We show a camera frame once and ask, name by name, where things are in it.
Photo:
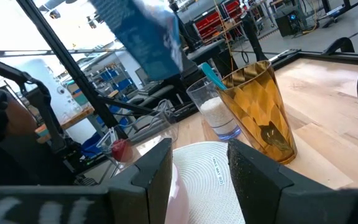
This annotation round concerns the black aluminium table frame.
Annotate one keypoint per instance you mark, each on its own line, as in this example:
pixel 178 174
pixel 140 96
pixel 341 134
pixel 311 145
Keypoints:
pixel 73 68

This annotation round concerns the black computer tower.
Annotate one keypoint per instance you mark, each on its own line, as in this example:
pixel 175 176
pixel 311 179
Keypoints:
pixel 289 21

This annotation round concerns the shelf with blue bins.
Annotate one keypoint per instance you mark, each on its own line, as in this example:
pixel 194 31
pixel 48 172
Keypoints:
pixel 115 77

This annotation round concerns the blue cereal box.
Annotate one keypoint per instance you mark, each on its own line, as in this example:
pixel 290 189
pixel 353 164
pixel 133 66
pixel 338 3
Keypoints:
pixel 145 37

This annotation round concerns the shelf with red bins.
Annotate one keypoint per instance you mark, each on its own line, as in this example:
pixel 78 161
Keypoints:
pixel 213 21

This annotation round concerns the red apple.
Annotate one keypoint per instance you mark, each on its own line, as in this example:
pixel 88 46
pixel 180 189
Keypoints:
pixel 122 151

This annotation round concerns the blue plastic bin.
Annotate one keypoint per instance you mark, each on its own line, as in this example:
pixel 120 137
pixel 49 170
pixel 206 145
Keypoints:
pixel 92 146

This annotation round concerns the pink ceramic bowl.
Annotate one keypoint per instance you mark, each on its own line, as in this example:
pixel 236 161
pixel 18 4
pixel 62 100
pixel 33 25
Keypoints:
pixel 177 199

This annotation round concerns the clear glass baking dish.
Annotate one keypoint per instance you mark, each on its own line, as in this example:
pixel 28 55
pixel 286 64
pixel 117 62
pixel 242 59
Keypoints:
pixel 154 140

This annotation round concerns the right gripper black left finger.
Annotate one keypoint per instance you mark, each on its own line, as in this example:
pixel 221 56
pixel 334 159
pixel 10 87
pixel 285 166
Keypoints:
pixel 148 186

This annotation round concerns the clear glass of milk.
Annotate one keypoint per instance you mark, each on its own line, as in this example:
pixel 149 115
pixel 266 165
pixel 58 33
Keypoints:
pixel 216 118

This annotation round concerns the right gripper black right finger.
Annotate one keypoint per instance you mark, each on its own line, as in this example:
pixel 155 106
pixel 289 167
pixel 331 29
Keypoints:
pixel 259 193

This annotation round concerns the amber plastic tumbler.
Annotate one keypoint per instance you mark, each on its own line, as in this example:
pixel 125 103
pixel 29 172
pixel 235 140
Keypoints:
pixel 259 102

